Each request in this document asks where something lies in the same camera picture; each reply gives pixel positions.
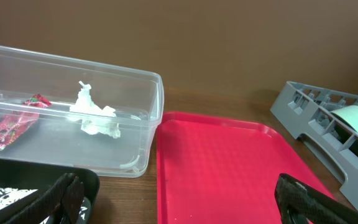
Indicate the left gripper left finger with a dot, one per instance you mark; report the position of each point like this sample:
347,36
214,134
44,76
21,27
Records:
62,201

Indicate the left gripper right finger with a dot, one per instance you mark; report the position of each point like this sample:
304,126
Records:
299,203

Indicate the white tissue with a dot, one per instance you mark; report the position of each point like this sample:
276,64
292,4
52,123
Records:
94,120

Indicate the red snack wrapper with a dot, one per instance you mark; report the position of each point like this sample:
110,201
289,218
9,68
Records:
13,125

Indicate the black food waste tray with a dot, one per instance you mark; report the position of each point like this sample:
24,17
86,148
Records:
30,175

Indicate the grey dishwasher rack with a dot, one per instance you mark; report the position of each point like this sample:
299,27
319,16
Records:
306,112

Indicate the clear plastic waste bin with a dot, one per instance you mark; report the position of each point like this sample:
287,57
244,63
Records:
49,84

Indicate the food scraps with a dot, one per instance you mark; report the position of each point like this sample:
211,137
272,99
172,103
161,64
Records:
10,195

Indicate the red serving tray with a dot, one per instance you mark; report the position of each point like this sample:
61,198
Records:
217,170

